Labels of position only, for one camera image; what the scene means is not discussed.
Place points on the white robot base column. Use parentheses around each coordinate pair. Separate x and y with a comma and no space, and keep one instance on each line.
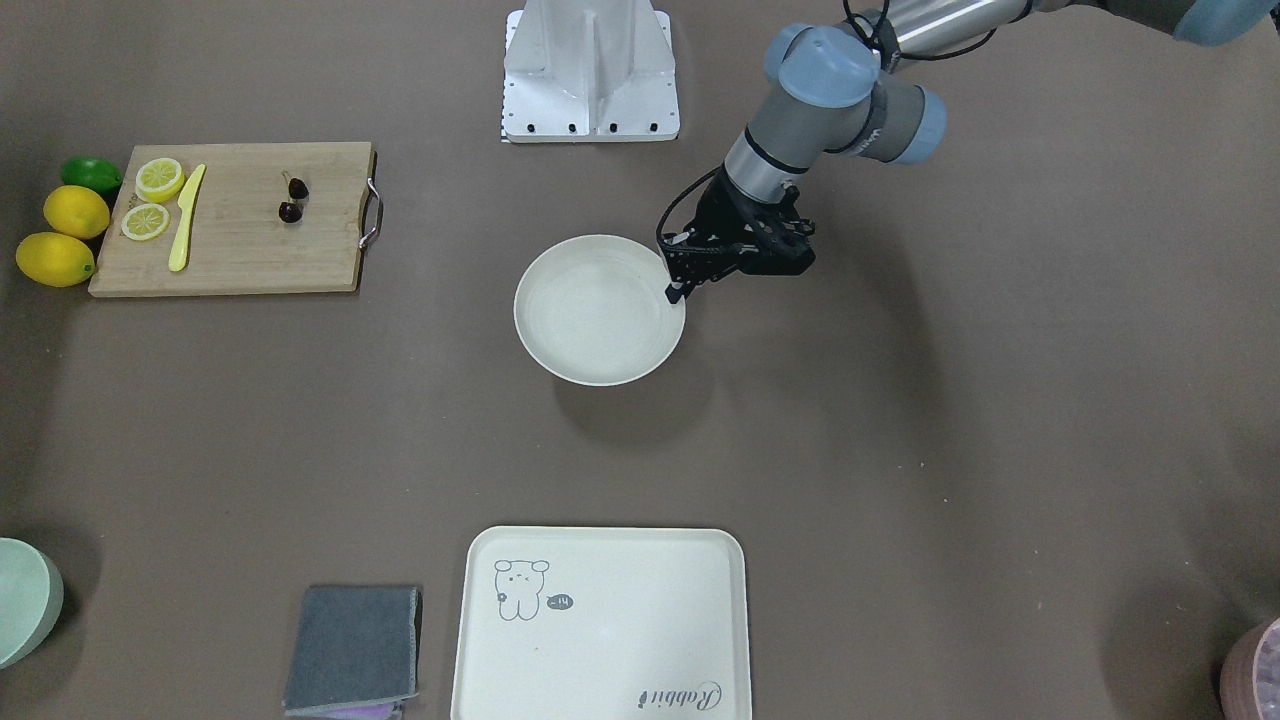
(589,72)

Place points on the yellow plastic knife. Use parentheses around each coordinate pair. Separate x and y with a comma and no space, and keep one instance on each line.
(187,198)

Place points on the grey folded cloth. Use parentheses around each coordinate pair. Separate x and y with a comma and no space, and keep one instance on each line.
(355,653)

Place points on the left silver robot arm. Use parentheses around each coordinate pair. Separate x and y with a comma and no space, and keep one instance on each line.
(833,90)

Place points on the white rabbit tray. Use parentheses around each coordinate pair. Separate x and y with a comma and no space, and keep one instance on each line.
(603,623)

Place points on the mint green bowl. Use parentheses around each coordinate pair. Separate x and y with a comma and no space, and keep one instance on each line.
(32,593)

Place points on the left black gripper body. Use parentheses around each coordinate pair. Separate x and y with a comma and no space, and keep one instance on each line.
(722,218)

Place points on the lemon slice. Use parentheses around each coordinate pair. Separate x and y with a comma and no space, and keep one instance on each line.
(145,222)
(159,180)

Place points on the yellow lemon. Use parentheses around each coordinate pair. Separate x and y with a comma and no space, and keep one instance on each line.
(55,259)
(77,211)

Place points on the green lime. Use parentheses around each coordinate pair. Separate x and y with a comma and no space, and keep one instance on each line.
(97,174)

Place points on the pink bowl with ice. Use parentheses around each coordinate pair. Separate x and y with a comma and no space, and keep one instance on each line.
(1249,677)

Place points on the dark red cherry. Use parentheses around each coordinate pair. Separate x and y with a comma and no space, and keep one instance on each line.
(290,212)
(297,189)

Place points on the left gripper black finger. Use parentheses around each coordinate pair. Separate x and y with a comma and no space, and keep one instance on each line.
(678,291)

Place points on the beige round plate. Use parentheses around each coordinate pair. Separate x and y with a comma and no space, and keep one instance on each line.
(593,311)

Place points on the bamboo cutting board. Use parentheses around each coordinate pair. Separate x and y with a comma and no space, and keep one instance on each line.
(238,244)

